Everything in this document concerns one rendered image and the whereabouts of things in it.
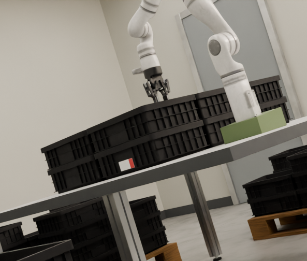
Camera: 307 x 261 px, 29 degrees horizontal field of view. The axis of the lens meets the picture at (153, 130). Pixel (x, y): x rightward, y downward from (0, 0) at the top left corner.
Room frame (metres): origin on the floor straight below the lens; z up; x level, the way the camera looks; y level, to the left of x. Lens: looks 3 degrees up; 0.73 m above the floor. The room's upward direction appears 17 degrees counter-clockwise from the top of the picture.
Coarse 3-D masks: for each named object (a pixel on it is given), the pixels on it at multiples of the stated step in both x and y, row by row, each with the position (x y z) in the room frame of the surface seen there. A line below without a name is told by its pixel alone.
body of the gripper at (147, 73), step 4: (152, 68) 2.33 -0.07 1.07; (156, 68) 2.33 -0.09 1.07; (160, 68) 2.35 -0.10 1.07; (144, 72) 2.35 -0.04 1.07; (148, 72) 2.33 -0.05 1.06; (152, 72) 2.33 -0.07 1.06; (156, 72) 2.33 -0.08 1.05; (160, 72) 2.34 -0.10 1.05; (144, 76) 2.36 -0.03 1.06; (148, 76) 2.34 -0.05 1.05; (152, 76) 2.34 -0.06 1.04; (156, 76) 2.36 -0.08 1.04; (160, 76) 2.38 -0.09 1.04; (148, 80) 2.34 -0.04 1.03; (152, 80) 2.34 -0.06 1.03; (152, 84) 2.34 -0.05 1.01; (160, 84) 2.37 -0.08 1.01; (152, 88) 2.35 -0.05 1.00; (160, 88) 2.37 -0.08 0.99
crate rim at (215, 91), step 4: (220, 88) 2.48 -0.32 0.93; (200, 92) 2.40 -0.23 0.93; (204, 92) 2.41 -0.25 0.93; (208, 92) 2.43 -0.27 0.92; (212, 92) 2.44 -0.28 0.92; (216, 92) 2.46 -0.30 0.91; (220, 92) 2.47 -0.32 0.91; (224, 92) 2.49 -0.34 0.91; (196, 96) 2.39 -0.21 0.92; (200, 96) 2.39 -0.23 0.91; (204, 96) 2.41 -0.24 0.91; (208, 96) 2.42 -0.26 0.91
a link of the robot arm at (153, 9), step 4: (144, 0) 2.29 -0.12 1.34; (148, 0) 2.28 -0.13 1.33; (152, 0) 2.28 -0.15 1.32; (156, 0) 2.28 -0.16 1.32; (160, 0) 2.30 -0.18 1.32; (140, 4) 2.32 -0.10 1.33; (144, 4) 2.29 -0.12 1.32; (148, 4) 2.29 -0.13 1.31; (152, 4) 2.28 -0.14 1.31; (156, 4) 2.29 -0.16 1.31; (148, 8) 2.29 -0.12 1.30; (152, 8) 2.29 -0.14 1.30; (156, 8) 2.31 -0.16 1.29
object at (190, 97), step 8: (184, 96) 2.33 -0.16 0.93; (192, 96) 2.36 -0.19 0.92; (152, 104) 2.21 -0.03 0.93; (160, 104) 2.24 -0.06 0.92; (168, 104) 2.27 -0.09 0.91; (128, 112) 2.24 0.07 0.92; (136, 112) 2.21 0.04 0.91; (112, 120) 2.32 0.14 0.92; (120, 120) 2.29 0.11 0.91; (88, 128) 2.45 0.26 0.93; (96, 128) 2.41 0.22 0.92
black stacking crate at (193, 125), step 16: (176, 128) 2.27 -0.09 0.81; (192, 128) 2.33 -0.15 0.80; (128, 144) 2.29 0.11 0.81; (144, 144) 2.23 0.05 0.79; (160, 144) 2.21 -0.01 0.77; (176, 144) 2.27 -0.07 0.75; (192, 144) 2.32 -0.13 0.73; (112, 160) 2.39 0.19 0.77; (144, 160) 2.25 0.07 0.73; (160, 160) 2.19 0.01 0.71; (112, 176) 2.43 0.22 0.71
